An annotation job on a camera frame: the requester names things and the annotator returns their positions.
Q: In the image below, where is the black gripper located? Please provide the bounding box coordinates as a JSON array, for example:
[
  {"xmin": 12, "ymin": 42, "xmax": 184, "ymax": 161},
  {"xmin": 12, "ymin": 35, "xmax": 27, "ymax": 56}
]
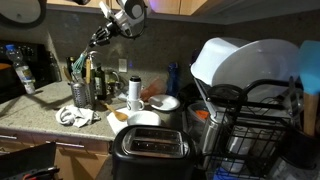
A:
[{"xmin": 88, "ymin": 27, "xmax": 118, "ymax": 47}]

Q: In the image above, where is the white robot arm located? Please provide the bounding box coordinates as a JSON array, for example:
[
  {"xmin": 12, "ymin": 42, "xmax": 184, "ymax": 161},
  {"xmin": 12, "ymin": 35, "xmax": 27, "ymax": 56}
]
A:
[{"xmin": 88, "ymin": 0, "xmax": 148, "ymax": 47}]

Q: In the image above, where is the perforated steel utensil holder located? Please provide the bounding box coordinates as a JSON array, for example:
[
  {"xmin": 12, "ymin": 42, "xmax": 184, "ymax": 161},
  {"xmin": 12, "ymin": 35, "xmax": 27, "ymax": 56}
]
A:
[{"xmin": 70, "ymin": 82, "xmax": 95, "ymax": 109}]

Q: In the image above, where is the white bowl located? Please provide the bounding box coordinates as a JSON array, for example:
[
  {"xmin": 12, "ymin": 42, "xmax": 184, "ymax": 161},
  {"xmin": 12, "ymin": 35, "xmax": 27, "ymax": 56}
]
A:
[{"xmin": 127, "ymin": 111, "xmax": 161, "ymax": 125}]

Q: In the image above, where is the white tub in rack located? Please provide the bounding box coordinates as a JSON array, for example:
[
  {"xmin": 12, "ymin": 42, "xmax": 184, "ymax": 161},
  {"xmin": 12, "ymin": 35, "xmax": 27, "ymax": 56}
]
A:
[{"xmin": 190, "ymin": 37, "xmax": 249, "ymax": 86}]

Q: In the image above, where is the steel cup in rack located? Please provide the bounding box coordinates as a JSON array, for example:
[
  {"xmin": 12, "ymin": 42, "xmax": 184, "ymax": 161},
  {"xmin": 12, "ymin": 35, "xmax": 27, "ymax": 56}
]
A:
[{"xmin": 199, "ymin": 112, "xmax": 224, "ymax": 154}]

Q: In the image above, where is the large white plate in rack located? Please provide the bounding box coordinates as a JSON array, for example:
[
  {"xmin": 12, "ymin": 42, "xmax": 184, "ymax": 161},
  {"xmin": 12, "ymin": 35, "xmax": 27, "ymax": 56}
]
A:
[{"xmin": 212, "ymin": 39, "xmax": 299, "ymax": 89}]

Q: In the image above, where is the black dish rack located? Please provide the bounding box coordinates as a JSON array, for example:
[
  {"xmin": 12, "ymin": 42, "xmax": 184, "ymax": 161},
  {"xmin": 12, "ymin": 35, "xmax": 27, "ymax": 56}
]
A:
[{"xmin": 195, "ymin": 79, "xmax": 319, "ymax": 180}]

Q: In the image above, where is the wooden spatula in holder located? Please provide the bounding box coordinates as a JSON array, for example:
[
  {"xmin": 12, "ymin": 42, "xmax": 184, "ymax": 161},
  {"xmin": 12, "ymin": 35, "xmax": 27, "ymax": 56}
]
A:
[{"xmin": 85, "ymin": 59, "xmax": 91, "ymax": 84}]

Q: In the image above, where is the dark olive oil bottle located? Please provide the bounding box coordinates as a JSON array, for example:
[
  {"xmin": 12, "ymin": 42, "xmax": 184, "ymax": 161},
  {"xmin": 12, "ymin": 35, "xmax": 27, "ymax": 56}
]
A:
[{"xmin": 95, "ymin": 63, "xmax": 107, "ymax": 100}]

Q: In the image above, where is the white tumbler with black lid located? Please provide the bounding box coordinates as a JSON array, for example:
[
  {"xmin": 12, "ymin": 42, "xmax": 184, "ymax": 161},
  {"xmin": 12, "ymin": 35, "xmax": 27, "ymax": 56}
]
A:
[{"xmin": 128, "ymin": 75, "xmax": 141, "ymax": 100}]

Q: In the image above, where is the black microwave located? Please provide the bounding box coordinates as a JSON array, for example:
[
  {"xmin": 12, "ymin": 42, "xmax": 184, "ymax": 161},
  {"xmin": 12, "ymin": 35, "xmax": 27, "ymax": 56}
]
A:
[{"xmin": 0, "ymin": 41, "xmax": 53, "ymax": 103}]

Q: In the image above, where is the orange plastic bag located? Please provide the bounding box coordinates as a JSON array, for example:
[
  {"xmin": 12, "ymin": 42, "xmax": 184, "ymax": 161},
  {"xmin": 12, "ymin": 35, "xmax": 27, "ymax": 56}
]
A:
[{"xmin": 141, "ymin": 78, "xmax": 166, "ymax": 102}]

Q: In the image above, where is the white mug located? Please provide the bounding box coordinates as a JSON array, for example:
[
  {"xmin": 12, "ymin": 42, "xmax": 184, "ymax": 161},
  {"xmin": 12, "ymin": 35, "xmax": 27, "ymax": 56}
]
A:
[{"xmin": 127, "ymin": 100, "xmax": 144, "ymax": 112}]

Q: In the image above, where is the white crumpled cloth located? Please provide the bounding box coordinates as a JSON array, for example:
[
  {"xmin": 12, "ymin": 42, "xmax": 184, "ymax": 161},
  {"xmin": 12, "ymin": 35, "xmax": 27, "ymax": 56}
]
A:
[{"xmin": 55, "ymin": 105, "xmax": 101, "ymax": 128}]

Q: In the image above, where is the clear plastic water bottle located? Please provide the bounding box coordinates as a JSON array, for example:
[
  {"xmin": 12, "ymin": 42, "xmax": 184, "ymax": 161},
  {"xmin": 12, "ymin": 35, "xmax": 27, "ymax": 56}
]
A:
[{"xmin": 6, "ymin": 44, "xmax": 35, "ymax": 94}]

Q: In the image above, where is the blue canister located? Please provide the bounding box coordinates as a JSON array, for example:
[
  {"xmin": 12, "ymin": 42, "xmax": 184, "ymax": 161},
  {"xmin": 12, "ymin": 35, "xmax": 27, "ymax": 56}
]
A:
[{"xmin": 167, "ymin": 63, "xmax": 178, "ymax": 96}]

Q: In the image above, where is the white cutting board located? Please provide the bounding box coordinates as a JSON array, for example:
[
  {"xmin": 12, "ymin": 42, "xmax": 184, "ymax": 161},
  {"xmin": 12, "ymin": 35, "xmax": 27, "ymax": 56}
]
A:
[{"xmin": 107, "ymin": 108, "xmax": 131, "ymax": 134}]

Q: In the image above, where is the white plate on counter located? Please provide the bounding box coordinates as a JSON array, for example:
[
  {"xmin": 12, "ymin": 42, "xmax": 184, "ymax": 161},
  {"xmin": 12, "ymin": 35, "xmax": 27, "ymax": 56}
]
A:
[{"xmin": 148, "ymin": 95, "xmax": 180, "ymax": 111}]

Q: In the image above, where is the black toaster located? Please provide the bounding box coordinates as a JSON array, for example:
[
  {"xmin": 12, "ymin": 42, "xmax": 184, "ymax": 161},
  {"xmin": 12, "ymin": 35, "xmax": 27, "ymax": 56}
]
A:
[{"xmin": 112, "ymin": 125, "xmax": 196, "ymax": 180}]

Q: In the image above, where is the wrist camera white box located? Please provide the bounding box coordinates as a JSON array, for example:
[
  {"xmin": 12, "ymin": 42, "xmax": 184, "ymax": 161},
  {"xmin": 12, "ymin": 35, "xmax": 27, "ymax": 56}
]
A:
[{"xmin": 99, "ymin": 1, "xmax": 115, "ymax": 20}]

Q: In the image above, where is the blue spatula wooden handle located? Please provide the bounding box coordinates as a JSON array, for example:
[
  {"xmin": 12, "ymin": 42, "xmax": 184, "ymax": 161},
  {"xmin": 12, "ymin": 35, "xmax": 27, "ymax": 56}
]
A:
[{"xmin": 299, "ymin": 40, "xmax": 320, "ymax": 136}]

